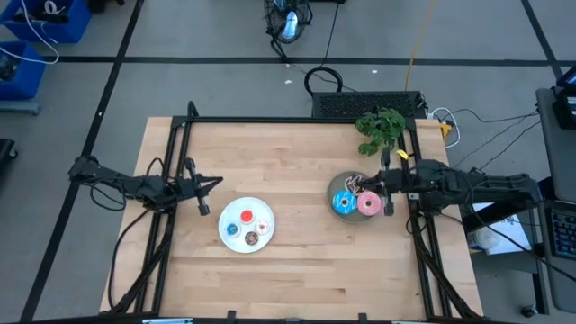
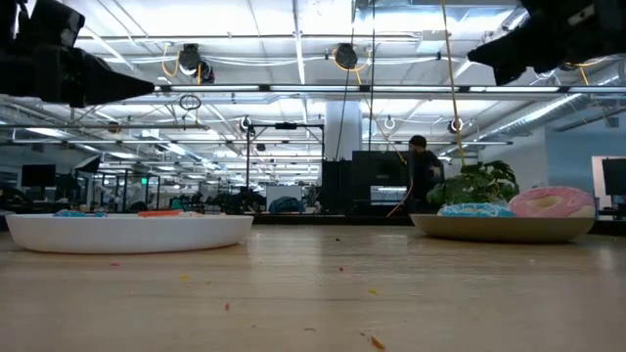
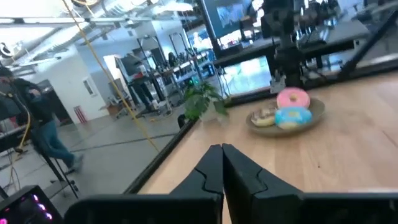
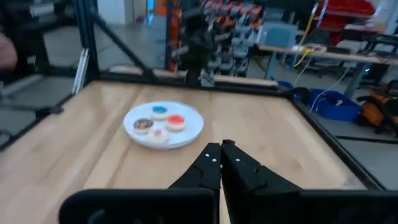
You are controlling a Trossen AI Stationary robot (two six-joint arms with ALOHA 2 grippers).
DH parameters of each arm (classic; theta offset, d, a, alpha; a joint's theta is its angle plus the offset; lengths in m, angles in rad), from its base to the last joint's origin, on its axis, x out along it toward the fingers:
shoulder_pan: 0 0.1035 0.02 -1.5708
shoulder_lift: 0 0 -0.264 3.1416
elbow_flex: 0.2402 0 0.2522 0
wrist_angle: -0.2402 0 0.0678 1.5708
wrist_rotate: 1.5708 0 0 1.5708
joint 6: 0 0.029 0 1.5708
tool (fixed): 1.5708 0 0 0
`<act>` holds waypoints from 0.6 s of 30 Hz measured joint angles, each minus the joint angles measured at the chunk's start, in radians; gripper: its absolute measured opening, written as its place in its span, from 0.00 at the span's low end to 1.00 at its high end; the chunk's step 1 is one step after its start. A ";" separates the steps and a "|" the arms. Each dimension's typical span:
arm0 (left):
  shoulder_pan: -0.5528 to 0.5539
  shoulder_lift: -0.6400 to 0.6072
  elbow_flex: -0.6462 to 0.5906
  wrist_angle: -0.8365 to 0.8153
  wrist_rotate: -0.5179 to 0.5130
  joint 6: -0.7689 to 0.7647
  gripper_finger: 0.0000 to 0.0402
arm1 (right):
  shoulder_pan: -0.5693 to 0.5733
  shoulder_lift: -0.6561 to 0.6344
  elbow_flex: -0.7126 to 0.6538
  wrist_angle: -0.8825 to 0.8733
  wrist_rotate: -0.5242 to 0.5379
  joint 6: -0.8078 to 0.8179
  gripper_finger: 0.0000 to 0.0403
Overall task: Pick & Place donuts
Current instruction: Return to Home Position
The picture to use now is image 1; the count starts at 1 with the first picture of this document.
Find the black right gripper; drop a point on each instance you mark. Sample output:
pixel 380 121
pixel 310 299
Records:
pixel 402 182

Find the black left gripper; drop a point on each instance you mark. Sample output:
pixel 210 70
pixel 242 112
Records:
pixel 186 188

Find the large pink iced donut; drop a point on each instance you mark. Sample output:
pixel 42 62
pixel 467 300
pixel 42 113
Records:
pixel 364 204

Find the large chocolate iced donut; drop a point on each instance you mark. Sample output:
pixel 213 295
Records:
pixel 351 180

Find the large blue iced donut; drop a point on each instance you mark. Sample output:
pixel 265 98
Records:
pixel 338 202

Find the small red iced donut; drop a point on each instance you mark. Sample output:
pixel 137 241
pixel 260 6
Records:
pixel 246 217

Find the small blue iced donut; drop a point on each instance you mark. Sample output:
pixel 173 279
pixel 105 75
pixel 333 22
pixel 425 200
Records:
pixel 232 229

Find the small chocolate iced donut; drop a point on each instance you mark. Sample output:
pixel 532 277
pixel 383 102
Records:
pixel 251 238

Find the small white sprinkled donut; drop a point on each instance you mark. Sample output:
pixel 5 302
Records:
pixel 263 227

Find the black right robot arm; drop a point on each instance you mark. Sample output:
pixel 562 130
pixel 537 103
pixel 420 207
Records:
pixel 486 186

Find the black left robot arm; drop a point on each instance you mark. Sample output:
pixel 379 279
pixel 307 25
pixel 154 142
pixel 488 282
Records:
pixel 130 184

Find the white round plate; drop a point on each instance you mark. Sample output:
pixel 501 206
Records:
pixel 236 211

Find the grey round plate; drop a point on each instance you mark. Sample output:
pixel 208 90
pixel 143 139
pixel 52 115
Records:
pixel 335 184

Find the green leafy plant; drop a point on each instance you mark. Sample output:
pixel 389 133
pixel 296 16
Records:
pixel 382 128

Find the black perforated computer case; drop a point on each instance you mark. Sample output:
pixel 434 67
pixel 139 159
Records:
pixel 360 104

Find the white paper sheet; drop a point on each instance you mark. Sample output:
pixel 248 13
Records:
pixel 508 234

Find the black floor fan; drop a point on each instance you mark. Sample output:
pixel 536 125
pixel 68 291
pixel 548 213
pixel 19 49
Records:
pixel 288 20

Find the grey side desk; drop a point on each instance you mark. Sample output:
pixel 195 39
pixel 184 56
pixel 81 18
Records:
pixel 558 148

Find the black computer keyboard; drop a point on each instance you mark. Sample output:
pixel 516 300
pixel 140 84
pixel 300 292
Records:
pixel 564 234

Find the black desk monitor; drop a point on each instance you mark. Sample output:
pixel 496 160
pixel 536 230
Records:
pixel 568 103

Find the blue plastic bin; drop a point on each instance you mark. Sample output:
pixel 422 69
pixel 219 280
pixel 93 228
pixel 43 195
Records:
pixel 24 76
pixel 67 27

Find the black aluminium table frame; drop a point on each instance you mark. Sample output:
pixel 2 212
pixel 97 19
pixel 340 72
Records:
pixel 292 120

